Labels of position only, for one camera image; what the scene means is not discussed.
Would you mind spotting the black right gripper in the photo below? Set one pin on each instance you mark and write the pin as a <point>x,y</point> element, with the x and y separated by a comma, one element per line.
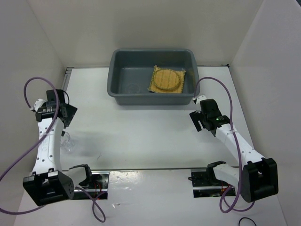
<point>195,116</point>

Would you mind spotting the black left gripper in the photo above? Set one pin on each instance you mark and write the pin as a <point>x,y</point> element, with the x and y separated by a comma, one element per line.
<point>71,110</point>

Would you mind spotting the clear plastic cup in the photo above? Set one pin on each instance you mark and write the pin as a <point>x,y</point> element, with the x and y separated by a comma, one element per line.
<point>67,143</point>
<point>132,89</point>

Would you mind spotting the round bamboo coaster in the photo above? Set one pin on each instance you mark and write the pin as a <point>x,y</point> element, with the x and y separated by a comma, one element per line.
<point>166,79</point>

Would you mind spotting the square bamboo mat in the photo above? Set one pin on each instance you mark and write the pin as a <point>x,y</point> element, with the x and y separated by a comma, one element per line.
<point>179,90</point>

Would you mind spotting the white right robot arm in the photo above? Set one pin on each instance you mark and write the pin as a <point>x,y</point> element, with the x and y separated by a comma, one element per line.
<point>255,177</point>

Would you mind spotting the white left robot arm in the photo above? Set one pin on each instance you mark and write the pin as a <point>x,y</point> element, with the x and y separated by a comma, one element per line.
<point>48,183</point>

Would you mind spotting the grey plastic bin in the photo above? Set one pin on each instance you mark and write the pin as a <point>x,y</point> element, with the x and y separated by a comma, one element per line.
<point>136,66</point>

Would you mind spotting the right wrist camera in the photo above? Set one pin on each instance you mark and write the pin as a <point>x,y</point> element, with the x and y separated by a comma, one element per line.
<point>198,99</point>

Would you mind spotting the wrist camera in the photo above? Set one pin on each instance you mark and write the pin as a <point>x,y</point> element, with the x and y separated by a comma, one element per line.
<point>38,104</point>
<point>198,99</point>

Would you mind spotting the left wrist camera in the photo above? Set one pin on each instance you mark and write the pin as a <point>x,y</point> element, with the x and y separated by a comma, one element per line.
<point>38,104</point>

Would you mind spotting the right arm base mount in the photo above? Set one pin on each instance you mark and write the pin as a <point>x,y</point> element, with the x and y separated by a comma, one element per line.
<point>202,187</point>

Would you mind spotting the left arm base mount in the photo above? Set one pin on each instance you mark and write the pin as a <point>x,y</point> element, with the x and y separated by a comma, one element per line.
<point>97,187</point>

